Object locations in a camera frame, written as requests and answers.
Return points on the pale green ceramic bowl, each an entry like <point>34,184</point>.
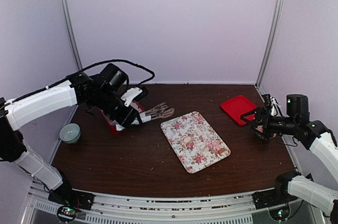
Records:
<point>70,133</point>

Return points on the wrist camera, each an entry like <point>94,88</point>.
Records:
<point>272,105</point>
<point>134,94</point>

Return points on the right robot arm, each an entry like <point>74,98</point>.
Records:
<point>314,136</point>

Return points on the right aluminium frame post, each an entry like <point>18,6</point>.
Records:
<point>278,8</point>

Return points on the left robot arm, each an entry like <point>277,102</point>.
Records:
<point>111,86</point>

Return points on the black white kitchen tongs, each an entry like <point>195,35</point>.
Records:
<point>160,111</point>

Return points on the white round swirl chocolate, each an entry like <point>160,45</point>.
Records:
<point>187,140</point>

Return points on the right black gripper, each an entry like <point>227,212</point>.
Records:
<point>260,112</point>

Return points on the floral serving tray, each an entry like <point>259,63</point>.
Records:
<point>177,129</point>

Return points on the front aluminium rail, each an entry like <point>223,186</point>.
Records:
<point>231,208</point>

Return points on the aluminium frame post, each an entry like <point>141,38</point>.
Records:
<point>71,35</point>
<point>278,8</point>

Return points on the red patterned ceramic bowl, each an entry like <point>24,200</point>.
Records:
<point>265,136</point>

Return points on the white rectangular chocolate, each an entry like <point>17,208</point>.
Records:
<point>199,132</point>

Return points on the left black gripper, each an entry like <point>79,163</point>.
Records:
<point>131,115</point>

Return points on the red box lid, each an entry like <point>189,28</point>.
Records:
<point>237,106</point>

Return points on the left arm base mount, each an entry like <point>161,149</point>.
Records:
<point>72,203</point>

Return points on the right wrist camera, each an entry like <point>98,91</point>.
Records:
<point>272,105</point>

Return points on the left aluminium frame post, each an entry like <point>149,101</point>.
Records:
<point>71,35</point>

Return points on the red chocolate box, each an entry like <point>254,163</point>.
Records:
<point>112,124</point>

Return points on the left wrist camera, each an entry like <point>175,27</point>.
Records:
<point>134,94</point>

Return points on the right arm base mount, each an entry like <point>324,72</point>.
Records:
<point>277,205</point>

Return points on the white cube chocolate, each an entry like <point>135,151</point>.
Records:
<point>202,148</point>

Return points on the tan barrel chocolate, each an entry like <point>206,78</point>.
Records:
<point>222,150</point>

